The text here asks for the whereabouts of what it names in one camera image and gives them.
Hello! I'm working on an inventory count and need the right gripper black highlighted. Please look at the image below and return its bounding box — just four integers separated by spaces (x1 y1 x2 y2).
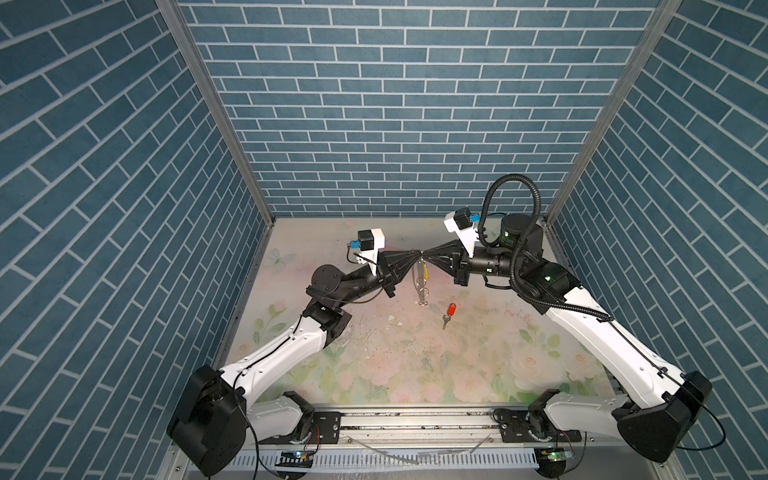
423 238 522 287

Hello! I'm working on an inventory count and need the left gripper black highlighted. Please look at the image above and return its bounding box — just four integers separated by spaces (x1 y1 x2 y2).
332 255 418 312

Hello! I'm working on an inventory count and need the key with red tag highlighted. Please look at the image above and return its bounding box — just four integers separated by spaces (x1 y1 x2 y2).
442 303 457 330

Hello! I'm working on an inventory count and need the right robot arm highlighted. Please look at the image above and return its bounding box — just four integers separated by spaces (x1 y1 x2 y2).
423 208 712 463

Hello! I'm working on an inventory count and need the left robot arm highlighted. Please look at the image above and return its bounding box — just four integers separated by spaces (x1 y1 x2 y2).
167 250 422 477

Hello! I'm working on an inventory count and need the left green circuit board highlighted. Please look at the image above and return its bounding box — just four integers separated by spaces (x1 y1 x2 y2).
275 451 315 469

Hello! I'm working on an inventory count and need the green circuit board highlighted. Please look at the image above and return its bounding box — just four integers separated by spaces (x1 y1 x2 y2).
535 448 572 466
275 451 315 469

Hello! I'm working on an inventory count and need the right green circuit board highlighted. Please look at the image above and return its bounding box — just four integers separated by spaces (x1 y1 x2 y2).
535 448 572 466

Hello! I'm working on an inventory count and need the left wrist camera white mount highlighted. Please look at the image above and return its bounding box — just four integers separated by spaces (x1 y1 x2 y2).
347 228 386 273

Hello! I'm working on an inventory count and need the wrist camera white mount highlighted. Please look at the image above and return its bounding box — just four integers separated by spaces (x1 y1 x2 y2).
347 228 386 273
444 207 480 258

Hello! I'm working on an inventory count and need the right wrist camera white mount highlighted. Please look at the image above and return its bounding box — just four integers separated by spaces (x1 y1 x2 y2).
444 207 480 258

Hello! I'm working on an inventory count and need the black corrugated cable conduit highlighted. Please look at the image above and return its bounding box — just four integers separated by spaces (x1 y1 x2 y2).
477 173 614 323

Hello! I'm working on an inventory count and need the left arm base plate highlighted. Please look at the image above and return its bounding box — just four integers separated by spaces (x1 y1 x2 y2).
257 411 342 445

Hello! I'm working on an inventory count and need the aluminium front rail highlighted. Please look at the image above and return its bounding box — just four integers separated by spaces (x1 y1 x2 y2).
157 404 685 480

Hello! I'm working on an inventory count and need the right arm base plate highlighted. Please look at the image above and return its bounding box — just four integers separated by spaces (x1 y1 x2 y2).
491 408 582 443

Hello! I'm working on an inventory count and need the white slotted cable duct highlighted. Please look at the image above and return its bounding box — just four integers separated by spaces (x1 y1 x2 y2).
260 447 539 474

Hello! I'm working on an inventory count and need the right corner aluminium post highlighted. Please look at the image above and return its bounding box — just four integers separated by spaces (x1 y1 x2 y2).
544 0 681 229

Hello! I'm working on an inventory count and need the corner aluminium post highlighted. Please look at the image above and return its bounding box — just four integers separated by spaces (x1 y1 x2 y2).
155 0 276 227
544 0 681 229

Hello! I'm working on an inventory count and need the left corner aluminium post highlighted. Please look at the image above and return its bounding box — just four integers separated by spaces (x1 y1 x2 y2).
155 0 276 227

